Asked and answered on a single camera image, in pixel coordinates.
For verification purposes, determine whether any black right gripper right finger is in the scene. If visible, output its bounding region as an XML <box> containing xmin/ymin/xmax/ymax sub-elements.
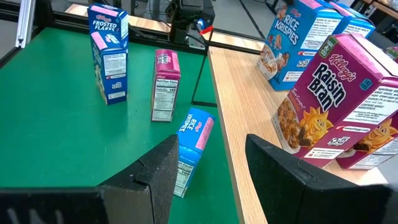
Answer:
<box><xmin>244</xmin><ymin>133</ymin><xmax>398</xmax><ymax>224</ymax></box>

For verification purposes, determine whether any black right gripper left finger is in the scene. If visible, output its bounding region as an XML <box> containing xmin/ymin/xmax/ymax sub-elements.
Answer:
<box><xmin>0</xmin><ymin>134</ymin><xmax>180</xmax><ymax>224</ymax></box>

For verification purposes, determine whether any blue Rice Krispies cereal box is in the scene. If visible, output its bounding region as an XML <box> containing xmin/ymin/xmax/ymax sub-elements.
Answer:
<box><xmin>173</xmin><ymin>107</ymin><xmax>216</xmax><ymax>199</ymax></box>
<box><xmin>329</xmin><ymin>1</ymin><xmax>376</xmax><ymax>35</ymax></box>
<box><xmin>256</xmin><ymin>0</ymin><xmax>343</xmax><ymax>92</ymax></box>

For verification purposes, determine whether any magenta Raisin Bran cereal box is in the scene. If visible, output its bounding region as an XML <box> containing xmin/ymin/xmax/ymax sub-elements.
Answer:
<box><xmin>336</xmin><ymin>46</ymin><xmax>398</xmax><ymax>171</ymax></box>
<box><xmin>150</xmin><ymin>49</ymin><xmax>182</xmax><ymax>123</ymax></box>
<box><xmin>271</xmin><ymin>32</ymin><xmax>398</xmax><ymax>169</ymax></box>

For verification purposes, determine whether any blue Frosted Flakes cereal box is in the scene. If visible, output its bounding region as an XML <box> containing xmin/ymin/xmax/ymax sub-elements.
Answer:
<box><xmin>87</xmin><ymin>2</ymin><xmax>130</xmax><ymax>44</ymax></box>
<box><xmin>89</xmin><ymin>30</ymin><xmax>129</xmax><ymax>106</ymax></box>

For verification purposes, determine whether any wooden tray board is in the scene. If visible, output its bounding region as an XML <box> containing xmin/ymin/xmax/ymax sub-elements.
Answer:
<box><xmin>190</xmin><ymin>26</ymin><xmax>391</xmax><ymax>224</ymax></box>

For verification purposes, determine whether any green table mat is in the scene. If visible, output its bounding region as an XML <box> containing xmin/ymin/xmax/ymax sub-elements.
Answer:
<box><xmin>0</xmin><ymin>27</ymin><xmax>240</xmax><ymax>224</ymax></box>

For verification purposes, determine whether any silver aluminium profile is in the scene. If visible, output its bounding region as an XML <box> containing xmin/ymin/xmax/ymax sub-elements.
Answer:
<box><xmin>15</xmin><ymin>0</ymin><xmax>37</xmax><ymax>49</ymax></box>

